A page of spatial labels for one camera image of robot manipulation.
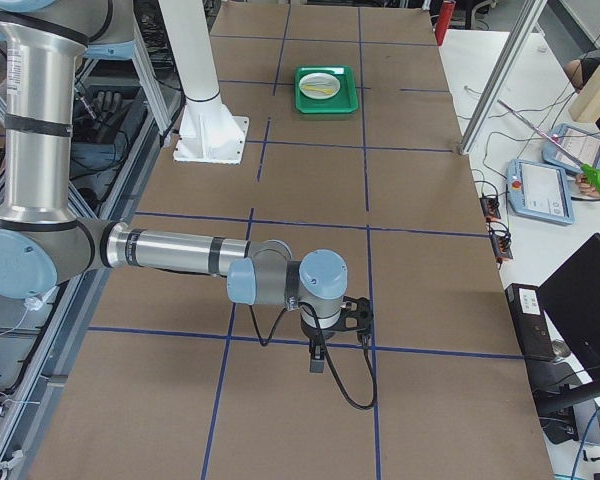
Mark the aluminium frame post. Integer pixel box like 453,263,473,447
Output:
458,0,548,155

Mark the near orange black connector box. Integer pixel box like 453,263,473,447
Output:
486,220,513,267

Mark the red cylinder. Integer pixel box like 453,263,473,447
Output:
434,0,456,46

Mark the green handled reacher tool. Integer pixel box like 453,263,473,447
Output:
496,98,600,204

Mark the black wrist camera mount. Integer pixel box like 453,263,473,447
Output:
340,296,374,347

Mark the yellow plastic spoon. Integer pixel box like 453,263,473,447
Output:
302,85,335,95

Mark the green plastic tray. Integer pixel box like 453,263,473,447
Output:
294,65,359,115

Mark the black monitor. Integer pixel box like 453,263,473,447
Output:
539,233,600,379

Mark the far orange black connector box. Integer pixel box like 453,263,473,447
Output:
475,180,501,221

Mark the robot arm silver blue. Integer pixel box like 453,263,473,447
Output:
0,1,347,372

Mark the white column pedestal base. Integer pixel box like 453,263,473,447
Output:
159,0,249,165

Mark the blue teach pendant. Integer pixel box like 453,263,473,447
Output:
542,123,600,176
506,159,575,225

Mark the orange black connector box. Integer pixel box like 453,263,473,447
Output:
475,180,501,221
486,220,513,267

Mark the white round plate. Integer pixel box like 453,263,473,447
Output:
298,72,341,100

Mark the black computer box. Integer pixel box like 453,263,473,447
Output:
505,283,555,362

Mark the person hand holding reacher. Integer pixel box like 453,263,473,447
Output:
575,174,600,199

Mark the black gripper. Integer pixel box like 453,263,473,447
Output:
300,302,340,374

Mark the far blue teach pendant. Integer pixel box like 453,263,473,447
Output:
542,123,600,176

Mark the near blue teach pendant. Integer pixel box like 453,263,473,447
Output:
506,159,575,225

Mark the aluminium side frame rail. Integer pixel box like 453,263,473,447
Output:
0,109,163,479

